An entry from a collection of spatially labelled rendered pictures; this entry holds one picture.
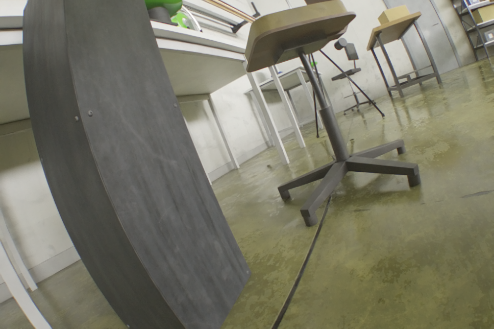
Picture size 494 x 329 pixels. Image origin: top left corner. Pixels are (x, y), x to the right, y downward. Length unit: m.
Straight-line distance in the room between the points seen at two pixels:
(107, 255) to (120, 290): 0.09
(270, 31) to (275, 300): 0.66
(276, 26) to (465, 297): 0.74
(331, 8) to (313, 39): 0.13
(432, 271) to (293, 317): 0.24
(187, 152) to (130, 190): 0.17
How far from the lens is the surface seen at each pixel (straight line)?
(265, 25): 0.71
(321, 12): 0.79
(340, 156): 0.87
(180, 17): 2.01
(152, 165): 0.40
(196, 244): 0.44
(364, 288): 0.44
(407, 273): 0.45
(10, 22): 0.85
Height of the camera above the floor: 0.31
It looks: 2 degrees down
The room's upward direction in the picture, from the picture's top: 22 degrees counter-clockwise
